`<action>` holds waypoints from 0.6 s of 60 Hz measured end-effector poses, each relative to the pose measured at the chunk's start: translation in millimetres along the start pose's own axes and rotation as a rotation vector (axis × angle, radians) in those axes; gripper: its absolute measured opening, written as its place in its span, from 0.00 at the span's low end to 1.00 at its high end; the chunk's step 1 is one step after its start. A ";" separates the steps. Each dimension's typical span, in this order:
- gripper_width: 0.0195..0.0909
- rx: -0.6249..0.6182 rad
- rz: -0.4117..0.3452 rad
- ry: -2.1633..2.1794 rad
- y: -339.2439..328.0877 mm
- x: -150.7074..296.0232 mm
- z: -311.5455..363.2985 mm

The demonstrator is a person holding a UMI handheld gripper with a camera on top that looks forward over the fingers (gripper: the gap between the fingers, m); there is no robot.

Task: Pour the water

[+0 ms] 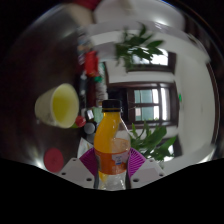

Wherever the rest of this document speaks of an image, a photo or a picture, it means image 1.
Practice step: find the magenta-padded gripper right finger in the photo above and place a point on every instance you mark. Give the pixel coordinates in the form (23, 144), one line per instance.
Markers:
(148, 171)

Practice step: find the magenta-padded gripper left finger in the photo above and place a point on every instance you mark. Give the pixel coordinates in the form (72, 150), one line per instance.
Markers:
(76, 171)

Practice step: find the orange drink plastic bottle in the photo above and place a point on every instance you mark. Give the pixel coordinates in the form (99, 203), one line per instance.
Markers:
(111, 156)

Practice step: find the flat round red coaster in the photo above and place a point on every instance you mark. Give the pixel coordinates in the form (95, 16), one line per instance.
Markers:
(54, 160)

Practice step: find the large potted plant white pot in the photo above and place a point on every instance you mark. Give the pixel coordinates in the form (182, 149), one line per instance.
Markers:
(151, 140)

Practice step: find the grey ball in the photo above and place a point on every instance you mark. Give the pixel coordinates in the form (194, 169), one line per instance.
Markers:
(90, 138)
(89, 128)

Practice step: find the small red ball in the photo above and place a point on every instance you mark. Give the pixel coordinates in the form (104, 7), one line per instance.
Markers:
(80, 121)

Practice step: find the dark wooden glazed door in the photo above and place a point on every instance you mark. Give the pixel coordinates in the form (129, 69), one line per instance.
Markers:
(146, 103)

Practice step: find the green exit sign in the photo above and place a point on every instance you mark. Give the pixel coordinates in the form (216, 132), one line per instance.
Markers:
(180, 97)

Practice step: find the red box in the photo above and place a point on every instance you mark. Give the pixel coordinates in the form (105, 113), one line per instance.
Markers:
(91, 63)

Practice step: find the wide dark-framed window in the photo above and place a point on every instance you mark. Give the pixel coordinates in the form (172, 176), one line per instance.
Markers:
(156, 60)

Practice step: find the small potted plant white pot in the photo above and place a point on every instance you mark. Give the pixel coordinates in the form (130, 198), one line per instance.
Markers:
(136, 45)

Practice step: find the red carpeted staircase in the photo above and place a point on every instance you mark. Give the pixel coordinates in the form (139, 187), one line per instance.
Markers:
(85, 3)

